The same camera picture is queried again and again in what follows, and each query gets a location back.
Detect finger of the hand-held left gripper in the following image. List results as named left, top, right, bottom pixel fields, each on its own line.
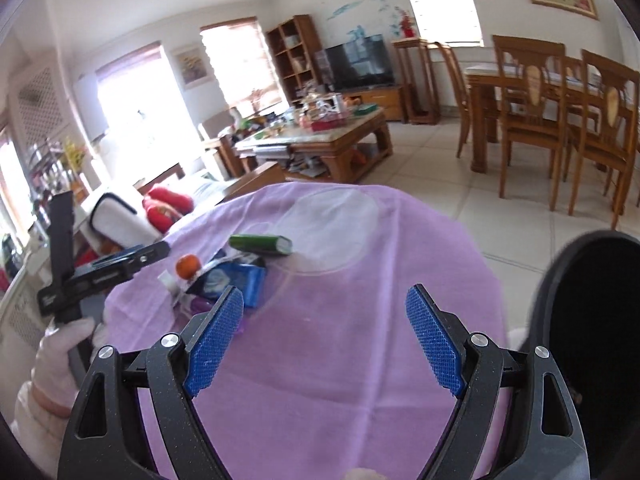
left=100, top=241, right=172, bottom=281

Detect red cushion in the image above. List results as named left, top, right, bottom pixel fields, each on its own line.
left=142, top=200, right=183, bottom=235
left=147, top=186, right=195, bottom=213

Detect wooden television cabinet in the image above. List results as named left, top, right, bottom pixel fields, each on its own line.
left=345, top=85, right=406, bottom=122

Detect striped window blind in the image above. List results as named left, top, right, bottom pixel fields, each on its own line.
left=397, top=0, right=483, bottom=46
left=200, top=16, right=283, bottom=111

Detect small framed flower picture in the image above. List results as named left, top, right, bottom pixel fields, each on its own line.
left=171, top=44, right=208, bottom=92

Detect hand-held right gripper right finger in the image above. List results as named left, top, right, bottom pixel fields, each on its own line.
left=405, top=284, right=588, bottom=480

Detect white cushioned wooden sofa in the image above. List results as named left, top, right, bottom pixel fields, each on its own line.
left=75, top=162, right=286, bottom=261

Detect blue plastic packet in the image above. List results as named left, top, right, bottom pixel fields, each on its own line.
left=185, top=260, right=267, bottom=308

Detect flat screen television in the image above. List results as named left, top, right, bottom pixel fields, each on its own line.
left=325, top=34, right=395, bottom=92

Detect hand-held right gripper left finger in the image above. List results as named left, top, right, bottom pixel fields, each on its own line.
left=57, top=285, right=246, bottom=480

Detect purple tablecloth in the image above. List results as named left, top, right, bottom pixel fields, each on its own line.
left=102, top=182, right=513, bottom=480

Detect wooden dining table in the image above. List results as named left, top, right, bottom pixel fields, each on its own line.
left=462, top=62, right=640, bottom=175

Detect tall wooden plant stand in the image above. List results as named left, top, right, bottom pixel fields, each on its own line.
left=391, top=37, right=442, bottom=126

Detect person's left hand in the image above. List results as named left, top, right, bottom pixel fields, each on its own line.
left=30, top=316, right=108, bottom=411

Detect green tube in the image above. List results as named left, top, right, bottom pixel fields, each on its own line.
left=229, top=234, right=293, bottom=257

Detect wooden coffee table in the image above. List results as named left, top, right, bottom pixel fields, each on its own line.
left=235, top=107, right=393, bottom=184

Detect red box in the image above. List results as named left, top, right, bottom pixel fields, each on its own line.
left=310, top=112, right=348, bottom=132

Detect wooden armchair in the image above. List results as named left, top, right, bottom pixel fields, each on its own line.
left=197, top=109, right=241, bottom=178

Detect orange mandarin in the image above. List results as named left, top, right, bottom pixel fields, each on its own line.
left=176, top=255, right=203, bottom=279

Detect wooden bookshelf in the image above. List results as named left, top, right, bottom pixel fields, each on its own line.
left=265, top=14, right=331, bottom=106

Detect wooden dining chair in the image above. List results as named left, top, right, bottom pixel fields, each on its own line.
left=434, top=41, right=473, bottom=158
left=567, top=49, right=640, bottom=231
left=491, top=34, right=571, bottom=211

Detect yellow artificial flowers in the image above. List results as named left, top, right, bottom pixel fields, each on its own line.
left=60, top=135, right=91, bottom=176

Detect black trash bin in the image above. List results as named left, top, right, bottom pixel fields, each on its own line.
left=515, top=230, right=640, bottom=480

